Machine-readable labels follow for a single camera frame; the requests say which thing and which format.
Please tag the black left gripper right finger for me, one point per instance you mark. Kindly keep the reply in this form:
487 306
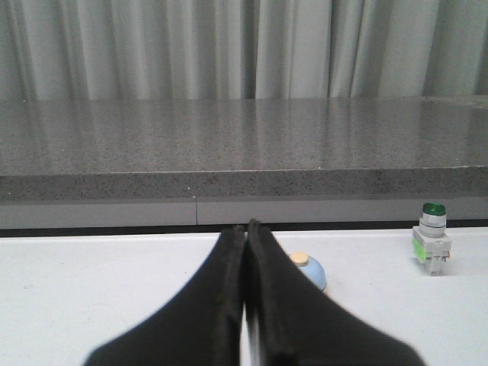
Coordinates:
291 322

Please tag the grey curtain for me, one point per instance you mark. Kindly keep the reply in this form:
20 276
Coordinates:
241 49

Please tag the green pushbutton switch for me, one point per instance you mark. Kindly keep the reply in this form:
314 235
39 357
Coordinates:
431 244

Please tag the blue and cream call bell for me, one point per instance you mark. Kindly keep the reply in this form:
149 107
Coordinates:
311 268

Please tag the grey stone counter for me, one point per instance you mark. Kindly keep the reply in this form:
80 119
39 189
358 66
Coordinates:
123 163

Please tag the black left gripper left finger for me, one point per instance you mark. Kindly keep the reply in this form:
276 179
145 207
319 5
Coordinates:
200 325

